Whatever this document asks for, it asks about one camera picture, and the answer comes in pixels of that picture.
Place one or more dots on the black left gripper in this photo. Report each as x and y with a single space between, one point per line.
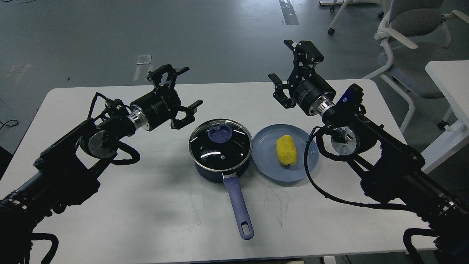
162 104

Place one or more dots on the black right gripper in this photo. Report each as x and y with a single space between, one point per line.
305 86

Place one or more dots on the glass pot lid blue knob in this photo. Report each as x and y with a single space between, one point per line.
220 145

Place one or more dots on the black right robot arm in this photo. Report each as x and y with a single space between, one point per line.
390 171

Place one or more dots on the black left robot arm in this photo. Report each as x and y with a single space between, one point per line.
68 170

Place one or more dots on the blue plate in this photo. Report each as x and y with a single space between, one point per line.
265 157

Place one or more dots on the grey office chair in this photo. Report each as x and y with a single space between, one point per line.
412 34

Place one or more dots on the dark blue saucepan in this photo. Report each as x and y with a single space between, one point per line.
230 179

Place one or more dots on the white side table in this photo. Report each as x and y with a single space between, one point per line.
452 79

